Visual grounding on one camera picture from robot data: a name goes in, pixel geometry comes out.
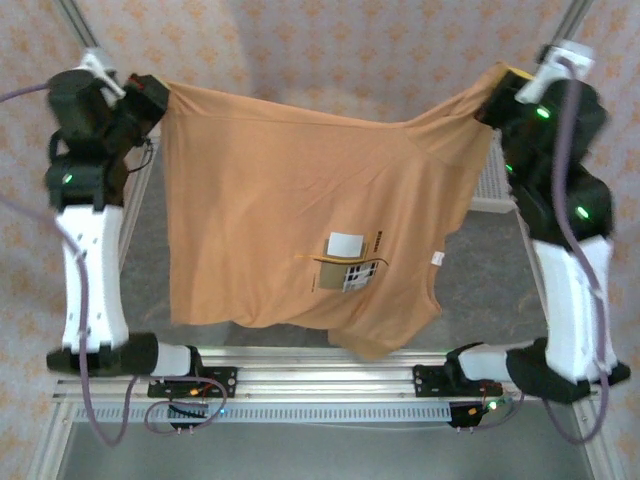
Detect white plastic mesh basket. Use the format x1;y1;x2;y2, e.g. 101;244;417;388
469;129;519;216

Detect orange-brown t-shirt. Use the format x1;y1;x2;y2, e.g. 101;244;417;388
160;62;532;362

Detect patterned backdrop cloth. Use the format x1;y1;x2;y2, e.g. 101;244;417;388
0;0;640;480

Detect aluminium mounting beam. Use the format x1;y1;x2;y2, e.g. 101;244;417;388
52;347;600;403

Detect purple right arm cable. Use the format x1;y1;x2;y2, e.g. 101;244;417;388
472;57;612;446

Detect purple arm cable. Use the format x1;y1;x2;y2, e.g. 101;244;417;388
0;82;229;449
472;57;612;446

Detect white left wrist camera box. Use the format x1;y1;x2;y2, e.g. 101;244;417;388
79;47;126;101

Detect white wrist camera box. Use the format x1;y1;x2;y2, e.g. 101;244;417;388
79;47;126;101
514;42;596;105

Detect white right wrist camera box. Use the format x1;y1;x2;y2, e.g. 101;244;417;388
514;42;596;105

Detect aluminium frame post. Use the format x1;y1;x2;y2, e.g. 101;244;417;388
52;0;101;51
553;0;595;47

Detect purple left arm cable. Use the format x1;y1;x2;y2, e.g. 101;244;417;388
0;82;229;449

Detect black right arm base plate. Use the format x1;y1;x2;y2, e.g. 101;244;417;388
412;363;503;400

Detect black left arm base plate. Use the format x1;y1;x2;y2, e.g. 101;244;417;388
147;366;238;400

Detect aluminium frame leg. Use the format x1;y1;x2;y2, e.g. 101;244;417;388
572;399;624;480
27;402;76;480

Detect white slotted cable duct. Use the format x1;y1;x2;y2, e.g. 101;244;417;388
73;403;454;424

